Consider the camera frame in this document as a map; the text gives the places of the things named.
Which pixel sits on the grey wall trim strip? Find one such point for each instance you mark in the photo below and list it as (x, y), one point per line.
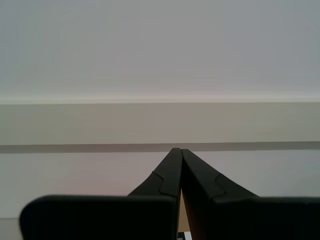
(75, 125)

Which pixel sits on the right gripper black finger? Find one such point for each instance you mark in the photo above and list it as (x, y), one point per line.
(100, 217)
(250, 220)

